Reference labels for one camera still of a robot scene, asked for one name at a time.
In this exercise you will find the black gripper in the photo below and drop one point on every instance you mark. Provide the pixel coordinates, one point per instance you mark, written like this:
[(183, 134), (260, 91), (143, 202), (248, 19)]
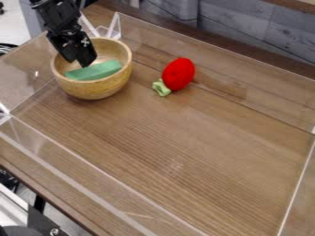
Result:
[(69, 38)]

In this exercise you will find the green rectangular block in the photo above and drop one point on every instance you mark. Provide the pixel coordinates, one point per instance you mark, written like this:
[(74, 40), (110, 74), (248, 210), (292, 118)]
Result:
[(97, 71)]

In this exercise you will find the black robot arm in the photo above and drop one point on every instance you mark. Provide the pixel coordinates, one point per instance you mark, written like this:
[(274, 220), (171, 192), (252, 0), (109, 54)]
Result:
[(55, 6)]

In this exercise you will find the light wooden bowl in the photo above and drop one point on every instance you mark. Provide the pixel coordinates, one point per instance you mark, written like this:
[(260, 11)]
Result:
[(101, 88)]

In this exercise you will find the red knitted toy fruit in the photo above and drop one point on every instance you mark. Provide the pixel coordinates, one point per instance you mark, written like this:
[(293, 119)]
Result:
[(179, 73)]

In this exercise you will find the grey table leg post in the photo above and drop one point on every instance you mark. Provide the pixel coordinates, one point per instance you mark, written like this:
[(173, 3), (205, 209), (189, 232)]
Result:
[(33, 19)]

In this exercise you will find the clear acrylic tray enclosure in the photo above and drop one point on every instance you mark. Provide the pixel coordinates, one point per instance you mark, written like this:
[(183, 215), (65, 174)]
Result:
[(209, 161)]

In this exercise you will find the black metal bracket lower left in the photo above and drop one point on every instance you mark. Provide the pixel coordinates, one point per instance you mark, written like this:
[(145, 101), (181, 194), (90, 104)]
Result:
[(41, 223)]

